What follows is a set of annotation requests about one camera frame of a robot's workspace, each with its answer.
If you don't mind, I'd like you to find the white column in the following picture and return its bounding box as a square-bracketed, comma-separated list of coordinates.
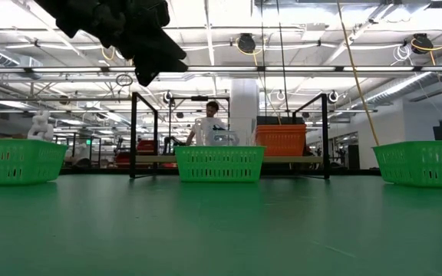
[229, 78, 261, 147]

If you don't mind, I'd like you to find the person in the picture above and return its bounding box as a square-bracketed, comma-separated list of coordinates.
[185, 100, 229, 147]

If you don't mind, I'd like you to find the black metal table frame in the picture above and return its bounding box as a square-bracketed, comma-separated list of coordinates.
[58, 166, 385, 178]

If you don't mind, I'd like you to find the green slotted plastic basket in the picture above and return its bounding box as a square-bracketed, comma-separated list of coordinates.
[173, 145, 267, 183]
[0, 138, 69, 187]
[372, 140, 442, 189]

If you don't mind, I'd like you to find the thin black hanging cable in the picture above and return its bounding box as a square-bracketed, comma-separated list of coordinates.
[259, 0, 267, 118]

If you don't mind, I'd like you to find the long ceiling light bar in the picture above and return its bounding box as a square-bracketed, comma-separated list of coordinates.
[0, 65, 442, 74]

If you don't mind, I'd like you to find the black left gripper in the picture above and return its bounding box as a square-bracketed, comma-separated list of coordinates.
[92, 0, 190, 87]

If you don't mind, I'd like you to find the long yellow cable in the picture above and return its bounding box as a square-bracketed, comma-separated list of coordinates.
[335, 0, 381, 147]

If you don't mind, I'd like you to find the red cart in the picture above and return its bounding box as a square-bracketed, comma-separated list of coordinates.
[114, 140, 176, 169]

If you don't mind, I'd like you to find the long black cable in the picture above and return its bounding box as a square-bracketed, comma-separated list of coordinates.
[275, 0, 290, 118]

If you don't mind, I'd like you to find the wooden shelf with black frame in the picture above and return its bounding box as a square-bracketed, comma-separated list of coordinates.
[130, 91, 330, 180]

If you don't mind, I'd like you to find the black ceiling cable reel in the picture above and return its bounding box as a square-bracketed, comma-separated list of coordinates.
[237, 33, 257, 54]
[411, 33, 435, 55]

